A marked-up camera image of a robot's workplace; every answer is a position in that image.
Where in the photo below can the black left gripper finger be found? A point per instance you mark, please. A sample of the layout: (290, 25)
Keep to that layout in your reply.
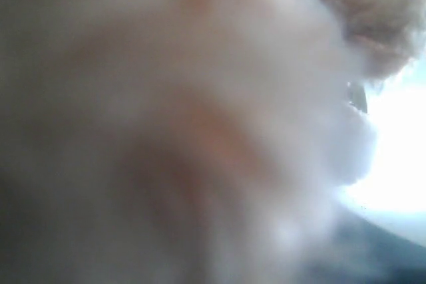
(359, 252)

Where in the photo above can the plush teddy bear striped sweater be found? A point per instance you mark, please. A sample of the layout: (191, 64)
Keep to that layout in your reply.
(187, 141)

